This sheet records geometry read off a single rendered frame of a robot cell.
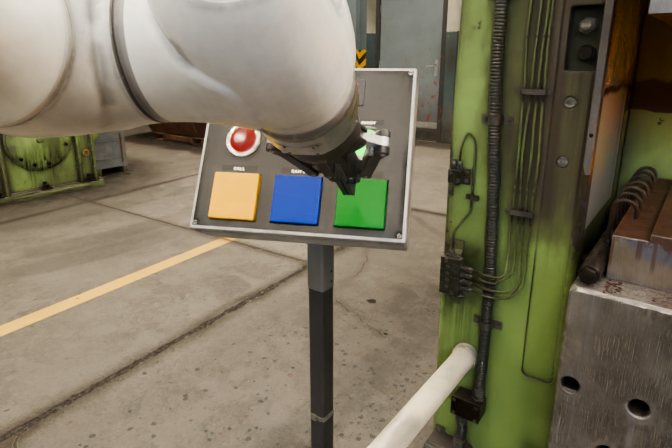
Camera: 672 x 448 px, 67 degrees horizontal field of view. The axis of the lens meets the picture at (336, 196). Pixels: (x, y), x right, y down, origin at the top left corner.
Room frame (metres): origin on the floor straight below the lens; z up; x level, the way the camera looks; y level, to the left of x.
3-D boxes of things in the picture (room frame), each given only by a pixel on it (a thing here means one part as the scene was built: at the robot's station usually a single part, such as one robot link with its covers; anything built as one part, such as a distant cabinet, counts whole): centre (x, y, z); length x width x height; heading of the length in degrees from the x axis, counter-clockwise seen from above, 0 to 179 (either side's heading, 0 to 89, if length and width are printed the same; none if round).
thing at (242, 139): (0.81, 0.15, 1.09); 0.05 x 0.03 x 0.04; 54
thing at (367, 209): (0.73, -0.04, 1.01); 0.07 x 0.05 x 0.07; 79
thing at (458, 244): (0.93, -0.24, 0.80); 0.06 x 0.03 x 0.14; 54
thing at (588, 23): (0.85, -0.40, 1.24); 0.03 x 0.03 x 0.07; 54
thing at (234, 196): (0.77, 0.16, 1.01); 0.07 x 0.05 x 0.07; 79
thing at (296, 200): (0.75, 0.06, 1.01); 0.07 x 0.05 x 0.07; 79
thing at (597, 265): (0.79, -0.46, 0.93); 0.40 x 0.03 x 0.03; 144
